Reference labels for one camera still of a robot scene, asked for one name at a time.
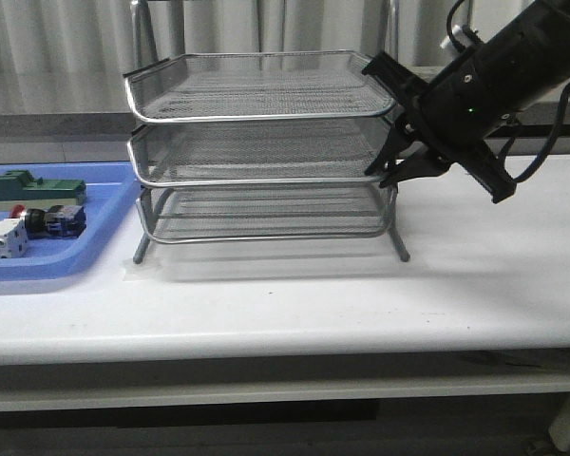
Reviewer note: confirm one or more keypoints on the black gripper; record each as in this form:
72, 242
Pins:
444, 121

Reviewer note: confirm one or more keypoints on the mesh tray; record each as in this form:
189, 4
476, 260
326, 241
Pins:
257, 86
203, 214
263, 152

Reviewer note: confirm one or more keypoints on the red emergency stop button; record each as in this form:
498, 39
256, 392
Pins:
58, 221

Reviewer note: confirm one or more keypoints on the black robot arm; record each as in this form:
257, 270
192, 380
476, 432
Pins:
523, 61

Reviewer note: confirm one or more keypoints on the blue plastic tray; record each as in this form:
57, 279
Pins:
111, 189

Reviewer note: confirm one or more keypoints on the green electrical component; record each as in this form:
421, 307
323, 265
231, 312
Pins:
21, 187

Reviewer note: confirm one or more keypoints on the grey stone counter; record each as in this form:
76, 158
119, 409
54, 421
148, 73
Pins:
63, 117

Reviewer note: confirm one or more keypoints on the white circuit breaker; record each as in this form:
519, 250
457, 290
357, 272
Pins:
14, 239

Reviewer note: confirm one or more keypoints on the silver rack frame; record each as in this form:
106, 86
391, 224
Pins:
145, 48

